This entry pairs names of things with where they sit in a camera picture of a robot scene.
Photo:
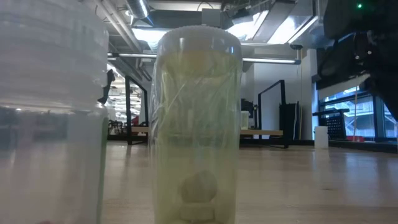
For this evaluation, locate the large silver air duct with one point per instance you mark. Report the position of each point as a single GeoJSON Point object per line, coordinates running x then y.
{"type": "Point", "coordinates": [295, 29]}

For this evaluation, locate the clear medicine bottle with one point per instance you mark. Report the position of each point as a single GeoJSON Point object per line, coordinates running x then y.
{"type": "Point", "coordinates": [46, 77]}

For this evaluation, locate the red object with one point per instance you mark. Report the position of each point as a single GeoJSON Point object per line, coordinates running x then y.
{"type": "Point", "coordinates": [354, 138]}

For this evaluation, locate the black monitor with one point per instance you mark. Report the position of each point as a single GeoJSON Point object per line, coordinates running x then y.
{"type": "Point", "coordinates": [247, 105]}

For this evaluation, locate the security camera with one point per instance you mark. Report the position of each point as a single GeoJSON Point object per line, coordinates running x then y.
{"type": "Point", "coordinates": [296, 46]}

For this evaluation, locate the grey ceiling box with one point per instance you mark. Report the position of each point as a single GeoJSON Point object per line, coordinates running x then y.
{"type": "Point", "coordinates": [211, 17]}

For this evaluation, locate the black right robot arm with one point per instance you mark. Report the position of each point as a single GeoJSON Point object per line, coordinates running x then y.
{"type": "Point", "coordinates": [348, 18]}

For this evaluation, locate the wooden shelf black metal ends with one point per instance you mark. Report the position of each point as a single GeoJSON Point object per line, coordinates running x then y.
{"type": "Point", "coordinates": [264, 132]}

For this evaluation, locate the black panel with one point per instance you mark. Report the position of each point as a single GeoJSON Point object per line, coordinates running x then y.
{"type": "Point", "coordinates": [289, 121]}

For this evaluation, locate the black chairs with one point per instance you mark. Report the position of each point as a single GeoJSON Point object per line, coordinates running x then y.
{"type": "Point", "coordinates": [116, 127]}

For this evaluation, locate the black perforated cart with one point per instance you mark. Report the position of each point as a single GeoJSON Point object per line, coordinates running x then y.
{"type": "Point", "coordinates": [335, 124]}

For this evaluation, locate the grey ceiling pipe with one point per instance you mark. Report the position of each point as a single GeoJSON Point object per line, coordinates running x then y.
{"type": "Point", "coordinates": [119, 28]}

